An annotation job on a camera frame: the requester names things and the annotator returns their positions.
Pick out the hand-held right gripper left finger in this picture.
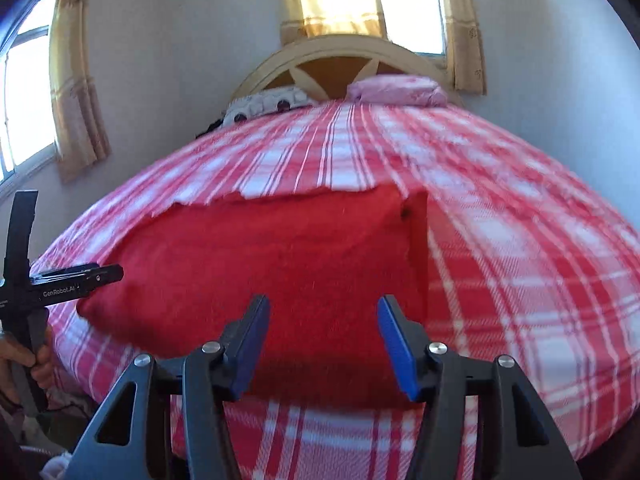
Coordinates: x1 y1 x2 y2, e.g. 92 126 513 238
65 294 272 480

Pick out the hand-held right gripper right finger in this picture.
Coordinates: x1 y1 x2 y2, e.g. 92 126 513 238
376 294 583 480

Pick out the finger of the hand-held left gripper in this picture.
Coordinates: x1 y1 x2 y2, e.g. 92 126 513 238
30 263 125 298

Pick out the red knitted sweater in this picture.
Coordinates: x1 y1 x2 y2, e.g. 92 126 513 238
76 185 431 411

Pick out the person's left hand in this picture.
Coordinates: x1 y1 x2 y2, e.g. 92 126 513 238
0 327 57 407

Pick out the red plaid bed blanket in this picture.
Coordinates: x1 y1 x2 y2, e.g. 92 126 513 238
30 99 640 480

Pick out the dark cloth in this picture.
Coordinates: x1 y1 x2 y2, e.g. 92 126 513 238
192 117 226 138

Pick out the side window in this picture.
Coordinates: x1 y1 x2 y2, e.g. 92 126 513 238
0 0 58 183

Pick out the yellow side curtain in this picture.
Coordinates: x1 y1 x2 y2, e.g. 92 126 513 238
49 0 111 183

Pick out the white patterned pillow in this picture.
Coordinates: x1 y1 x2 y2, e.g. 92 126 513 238
222 86 313 126

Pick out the pink pillow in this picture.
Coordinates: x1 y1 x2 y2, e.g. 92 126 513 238
346 74 448 108

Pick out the cream wooden headboard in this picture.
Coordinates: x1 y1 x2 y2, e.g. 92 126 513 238
227 35 466 111

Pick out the narrow yellow curtain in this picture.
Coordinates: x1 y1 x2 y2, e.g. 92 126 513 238
435 0 487 95

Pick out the sliding window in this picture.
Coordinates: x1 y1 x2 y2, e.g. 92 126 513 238
374 0 448 58

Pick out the wide yellow curtain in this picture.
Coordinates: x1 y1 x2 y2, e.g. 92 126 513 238
277 0 388 46

